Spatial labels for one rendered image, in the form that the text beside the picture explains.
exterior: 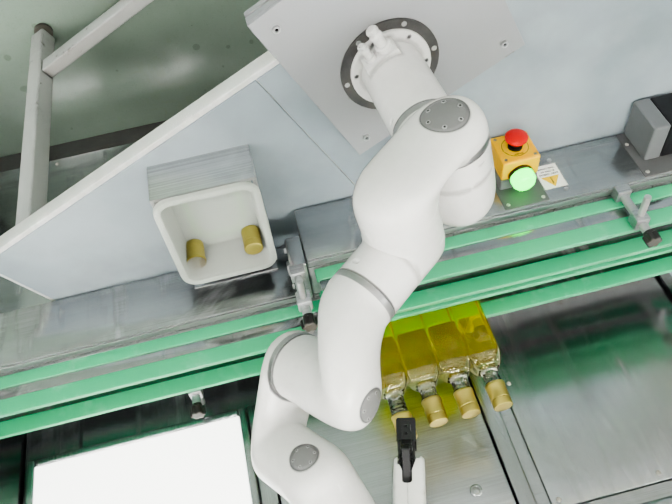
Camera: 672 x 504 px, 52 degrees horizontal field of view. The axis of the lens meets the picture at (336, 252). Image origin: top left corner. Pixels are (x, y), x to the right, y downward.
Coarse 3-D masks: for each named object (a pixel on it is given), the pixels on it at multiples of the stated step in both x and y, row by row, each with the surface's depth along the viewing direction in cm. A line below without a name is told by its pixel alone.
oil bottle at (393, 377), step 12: (384, 336) 124; (384, 348) 123; (396, 348) 123; (384, 360) 121; (396, 360) 121; (384, 372) 120; (396, 372) 120; (384, 384) 119; (396, 384) 119; (384, 396) 120
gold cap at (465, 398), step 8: (456, 392) 118; (464, 392) 117; (472, 392) 118; (456, 400) 118; (464, 400) 116; (472, 400) 116; (464, 408) 116; (472, 408) 115; (464, 416) 116; (472, 416) 117
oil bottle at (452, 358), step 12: (432, 312) 126; (444, 312) 126; (432, 324) 125; (444, 324) 124; (432, 336) 123; (444, 336) 123; (456, 336) 123; (432, 348) 123; (444, 348) 121; (456, 348) 121; (444, 360) 120; (456, 360) 120; (468, 360) 120; (444, 372) 120; (456, 372) 119; (468, 372) 120
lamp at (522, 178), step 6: (516, 168) 122; (522, 168) 121; (528, 168) 121; (510, 174) 122; (516, 174) 121; (522, 174) 121; (528, 174) 121; (534, 174) 121; (510, 180) 123; (516, 180) 121; (522, 180) 121; (528, 180) 121; (534, 180) 122; (516, 186) 122; (522, 186) 122; (528, 186) 122
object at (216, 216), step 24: (216, 192) 108; (240, 192) 119; (168, 216) 115; (192, 216) 121; (216, 216) 122; (240, 216) 124; (264, 216) 114; (168, 240) 114; (216, 240) 127; (240, 240) 128; (264, 240) 126; (192, 264) 125; (216, 264) 125; (240, 264) 125; (264, 264) 125
